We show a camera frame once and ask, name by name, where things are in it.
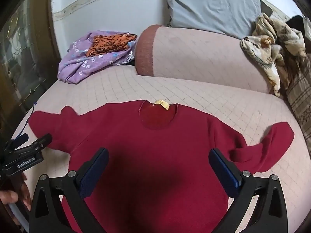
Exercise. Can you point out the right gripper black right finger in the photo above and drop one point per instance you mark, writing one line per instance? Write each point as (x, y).
(269, 214)

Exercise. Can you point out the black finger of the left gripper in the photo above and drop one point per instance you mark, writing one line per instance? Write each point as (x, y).
(41, 143)

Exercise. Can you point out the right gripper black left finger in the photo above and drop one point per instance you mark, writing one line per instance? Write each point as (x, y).
(47, 213)

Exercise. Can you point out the red knit sweater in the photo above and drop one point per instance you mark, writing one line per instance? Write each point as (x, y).
(158, 178)

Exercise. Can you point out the person's left hand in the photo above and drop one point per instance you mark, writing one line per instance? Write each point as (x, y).
(9, 196)

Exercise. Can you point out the wooden glass-door wardrobe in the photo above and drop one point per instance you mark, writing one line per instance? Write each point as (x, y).
(29, 58)

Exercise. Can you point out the purple floral cloth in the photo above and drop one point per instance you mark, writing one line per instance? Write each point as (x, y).
(75, 66)

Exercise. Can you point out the orange black patterned cloth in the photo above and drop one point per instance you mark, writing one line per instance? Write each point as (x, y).
(112, 43)

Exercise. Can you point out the striped brown cushion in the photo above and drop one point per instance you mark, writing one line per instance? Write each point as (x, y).
(298, 96)

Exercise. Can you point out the yellow neck label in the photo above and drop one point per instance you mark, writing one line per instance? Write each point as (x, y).
(163, 103)

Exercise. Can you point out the beige floral blanket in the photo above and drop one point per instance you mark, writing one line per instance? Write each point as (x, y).
(278, 49)

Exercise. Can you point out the pink rolled quilt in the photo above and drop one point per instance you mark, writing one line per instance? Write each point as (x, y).
(197, 55)

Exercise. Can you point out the grey pillow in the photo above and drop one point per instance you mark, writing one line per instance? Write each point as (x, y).
(235, 18)

